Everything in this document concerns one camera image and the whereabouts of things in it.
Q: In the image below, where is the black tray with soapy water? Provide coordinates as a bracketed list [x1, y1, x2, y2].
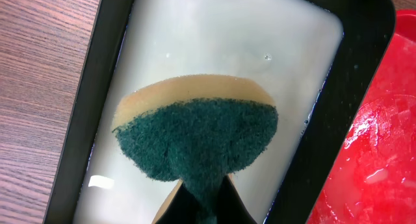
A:
[44, 0, 396, 223]

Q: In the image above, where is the green yellow sponge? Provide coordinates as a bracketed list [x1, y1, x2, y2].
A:
[111, 74, 278, 223]

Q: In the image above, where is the red plastic tray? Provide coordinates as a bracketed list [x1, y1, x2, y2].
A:
[308, 10, 415, 223]

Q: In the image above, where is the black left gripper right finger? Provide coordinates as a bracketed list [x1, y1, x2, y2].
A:
[216, 175, 256, 224]

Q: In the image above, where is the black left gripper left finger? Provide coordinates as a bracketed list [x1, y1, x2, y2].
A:
[155, 181, 208, 224]

